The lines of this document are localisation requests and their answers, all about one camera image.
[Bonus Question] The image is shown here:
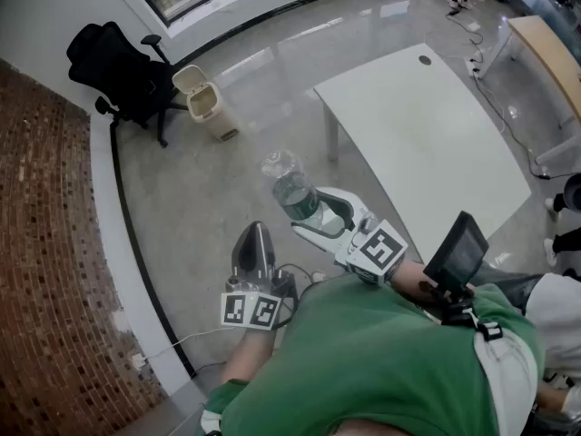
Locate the clear plastic bottle trash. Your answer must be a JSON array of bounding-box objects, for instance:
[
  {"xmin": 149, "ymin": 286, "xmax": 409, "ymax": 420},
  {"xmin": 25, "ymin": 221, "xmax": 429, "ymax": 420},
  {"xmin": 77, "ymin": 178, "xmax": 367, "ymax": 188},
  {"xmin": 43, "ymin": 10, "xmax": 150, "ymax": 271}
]
[{"xmin": 260, "ymin": 149, "xmax": 325, "ymax": 233}]

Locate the white cloth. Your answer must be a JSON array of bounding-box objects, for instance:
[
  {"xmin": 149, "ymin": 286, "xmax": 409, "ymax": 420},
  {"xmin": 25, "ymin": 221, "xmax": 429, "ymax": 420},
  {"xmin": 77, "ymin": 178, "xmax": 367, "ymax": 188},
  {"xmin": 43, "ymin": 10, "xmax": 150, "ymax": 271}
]
[{"xmin": 525, "ymin": 272, "xmax": 581, "ymax": 374}]

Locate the beige trash bin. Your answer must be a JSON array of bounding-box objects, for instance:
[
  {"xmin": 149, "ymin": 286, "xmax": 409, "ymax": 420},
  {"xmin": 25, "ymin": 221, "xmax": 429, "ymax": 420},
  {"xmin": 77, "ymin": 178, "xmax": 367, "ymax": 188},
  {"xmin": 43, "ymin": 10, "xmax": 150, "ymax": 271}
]
[{"xmin": 172, "ymin": 64, "xmax": 241, "ymax": 144}]

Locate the person's left forearm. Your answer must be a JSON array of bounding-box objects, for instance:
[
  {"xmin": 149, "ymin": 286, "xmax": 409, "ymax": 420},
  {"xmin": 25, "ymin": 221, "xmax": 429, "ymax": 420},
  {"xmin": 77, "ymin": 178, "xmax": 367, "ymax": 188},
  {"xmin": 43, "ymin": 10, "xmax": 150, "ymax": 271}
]
[{"xmin": 219, "ymin": 325, "xmax": 286, "ymax": 386}]

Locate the black screen mount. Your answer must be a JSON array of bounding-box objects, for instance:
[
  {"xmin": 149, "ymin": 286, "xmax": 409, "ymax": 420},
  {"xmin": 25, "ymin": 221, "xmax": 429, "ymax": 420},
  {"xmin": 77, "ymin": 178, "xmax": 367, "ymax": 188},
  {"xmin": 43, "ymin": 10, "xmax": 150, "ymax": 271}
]
[{"xmin": 428, "ymin": 283, "xmax": 504, "ymax": 343}]

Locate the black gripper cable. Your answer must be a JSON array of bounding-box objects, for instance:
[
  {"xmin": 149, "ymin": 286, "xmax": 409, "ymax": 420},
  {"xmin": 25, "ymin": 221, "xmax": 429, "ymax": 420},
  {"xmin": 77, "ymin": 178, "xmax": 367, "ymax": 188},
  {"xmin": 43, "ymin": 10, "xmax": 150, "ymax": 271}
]
[{"xmin": 271, "ymin": 263, "xmax": 321, "ymax": 331}]

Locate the person's right forearm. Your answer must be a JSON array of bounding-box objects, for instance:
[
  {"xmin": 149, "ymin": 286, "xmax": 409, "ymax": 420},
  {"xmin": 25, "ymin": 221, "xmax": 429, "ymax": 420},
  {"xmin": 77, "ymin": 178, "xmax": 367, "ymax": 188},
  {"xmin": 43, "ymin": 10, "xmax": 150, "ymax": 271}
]
[{"xmin": 385, "ymin": 260, "xmax": 439, "ymax": 309}]

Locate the black office chair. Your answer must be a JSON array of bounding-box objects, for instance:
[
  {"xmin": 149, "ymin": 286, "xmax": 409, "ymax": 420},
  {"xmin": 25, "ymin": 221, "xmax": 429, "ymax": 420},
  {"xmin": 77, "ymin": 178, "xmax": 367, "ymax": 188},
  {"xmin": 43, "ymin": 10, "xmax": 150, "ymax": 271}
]
[{"xmin": 65, "ymin": 21, "xmax": 188, "ymax": 150}]

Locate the black chest-mounted screen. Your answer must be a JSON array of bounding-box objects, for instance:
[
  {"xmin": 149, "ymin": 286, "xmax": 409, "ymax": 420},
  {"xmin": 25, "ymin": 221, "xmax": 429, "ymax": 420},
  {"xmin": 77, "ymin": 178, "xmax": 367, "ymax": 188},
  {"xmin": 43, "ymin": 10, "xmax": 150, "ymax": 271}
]
[{"xmin": 422, "ymin": 210, "xmax": 491, "ymax": 293}]

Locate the white table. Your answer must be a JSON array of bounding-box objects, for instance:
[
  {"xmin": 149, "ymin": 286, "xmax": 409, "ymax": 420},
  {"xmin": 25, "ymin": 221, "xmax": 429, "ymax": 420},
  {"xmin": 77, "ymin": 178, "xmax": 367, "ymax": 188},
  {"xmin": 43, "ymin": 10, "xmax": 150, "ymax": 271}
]
[{"xmin": 313, "ymin": 43, "xmax": 533, "ymax": 263}]

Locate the white cable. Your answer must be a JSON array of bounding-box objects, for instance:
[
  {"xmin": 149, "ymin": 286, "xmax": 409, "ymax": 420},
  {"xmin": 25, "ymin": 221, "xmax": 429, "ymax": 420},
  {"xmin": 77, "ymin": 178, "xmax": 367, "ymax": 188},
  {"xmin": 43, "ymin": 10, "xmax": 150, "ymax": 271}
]
[{"xmin": 143, "ymin": 326, "xmax": 238, "ymax": 361}]

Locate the black floor cable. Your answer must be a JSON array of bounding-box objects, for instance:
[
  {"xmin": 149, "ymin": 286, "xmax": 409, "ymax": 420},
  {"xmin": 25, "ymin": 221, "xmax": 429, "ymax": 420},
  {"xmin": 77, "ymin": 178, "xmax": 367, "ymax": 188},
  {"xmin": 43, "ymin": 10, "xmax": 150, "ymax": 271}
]
[{"xmin": 470, "ymin": 74, "xmax": 556, "ymax": 182}]

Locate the white shoulder strap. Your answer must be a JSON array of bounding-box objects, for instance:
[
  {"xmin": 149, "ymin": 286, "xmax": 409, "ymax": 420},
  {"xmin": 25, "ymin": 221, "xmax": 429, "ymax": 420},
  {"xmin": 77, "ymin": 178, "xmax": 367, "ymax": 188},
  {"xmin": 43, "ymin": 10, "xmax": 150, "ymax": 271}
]
[{"xmin": 472, "ymin": 320, "xmax": 540, "ymax": 436}]

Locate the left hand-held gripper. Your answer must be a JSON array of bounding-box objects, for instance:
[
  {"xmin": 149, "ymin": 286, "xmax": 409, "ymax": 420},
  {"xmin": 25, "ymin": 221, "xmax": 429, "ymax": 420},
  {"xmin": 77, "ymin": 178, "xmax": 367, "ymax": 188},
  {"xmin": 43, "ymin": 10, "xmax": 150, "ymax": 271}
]
[{"xmin": 221, "ymin": 221, "xmax": 300, "ymax": 332}]

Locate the person's green shirt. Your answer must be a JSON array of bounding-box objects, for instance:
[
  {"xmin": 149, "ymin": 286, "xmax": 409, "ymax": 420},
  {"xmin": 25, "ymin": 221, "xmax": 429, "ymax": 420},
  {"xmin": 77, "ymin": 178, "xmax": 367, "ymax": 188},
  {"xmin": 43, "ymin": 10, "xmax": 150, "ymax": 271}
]
[{"xmin": 194, "ymin": 272, "xmax": 546, "ymax": 436}]

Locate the wooden desk with white legs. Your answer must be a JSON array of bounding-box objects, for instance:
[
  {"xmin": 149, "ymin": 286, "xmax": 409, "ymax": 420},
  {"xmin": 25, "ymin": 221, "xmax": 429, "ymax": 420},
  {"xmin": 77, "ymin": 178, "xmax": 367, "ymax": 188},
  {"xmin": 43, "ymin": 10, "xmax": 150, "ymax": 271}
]
[{"xmin": 480, "ymin": 15, "xmax": 581, "ymax": 168}]

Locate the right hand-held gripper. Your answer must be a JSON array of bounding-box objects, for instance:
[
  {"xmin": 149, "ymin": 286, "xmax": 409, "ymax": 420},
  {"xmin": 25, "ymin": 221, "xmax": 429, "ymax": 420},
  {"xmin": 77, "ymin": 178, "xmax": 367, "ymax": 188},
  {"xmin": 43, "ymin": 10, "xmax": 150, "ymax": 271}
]
[{"xmin": 291, "ymin": 186, "xmax": 409, "ymax": 286}]

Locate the white power strip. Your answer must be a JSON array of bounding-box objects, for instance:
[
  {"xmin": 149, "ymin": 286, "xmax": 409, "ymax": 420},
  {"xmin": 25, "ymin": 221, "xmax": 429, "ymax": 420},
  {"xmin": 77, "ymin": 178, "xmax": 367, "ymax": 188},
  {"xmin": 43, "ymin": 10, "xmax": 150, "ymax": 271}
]
[{"xmin": 464, "ymin": 55, "xmax": 485, "ymax": 80}]

